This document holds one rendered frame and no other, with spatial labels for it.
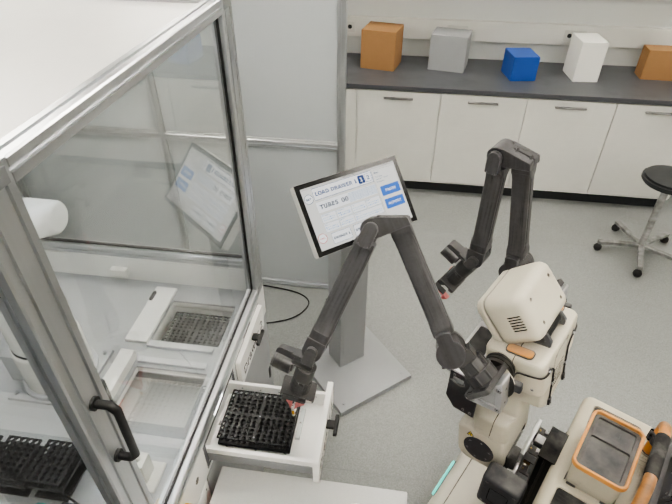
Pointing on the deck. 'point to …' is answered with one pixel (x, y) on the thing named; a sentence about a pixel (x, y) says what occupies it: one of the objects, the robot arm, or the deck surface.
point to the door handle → (119, 428)
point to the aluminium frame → (41, 318)
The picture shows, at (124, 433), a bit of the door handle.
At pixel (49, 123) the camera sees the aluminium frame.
